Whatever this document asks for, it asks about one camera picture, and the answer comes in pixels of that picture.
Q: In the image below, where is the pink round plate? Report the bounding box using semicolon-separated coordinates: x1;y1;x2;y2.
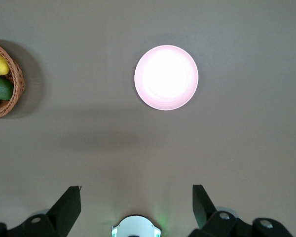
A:
134;44;200;111

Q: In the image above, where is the brown wicker basket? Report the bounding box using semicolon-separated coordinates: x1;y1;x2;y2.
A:
0;39;26;120

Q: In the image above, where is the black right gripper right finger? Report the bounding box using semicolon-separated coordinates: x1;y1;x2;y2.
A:
188;184;252;237

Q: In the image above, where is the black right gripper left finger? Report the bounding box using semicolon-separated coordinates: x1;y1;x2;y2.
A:
6;185;82;237

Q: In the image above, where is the green avocado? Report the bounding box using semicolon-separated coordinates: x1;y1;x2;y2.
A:
0;77;14;101

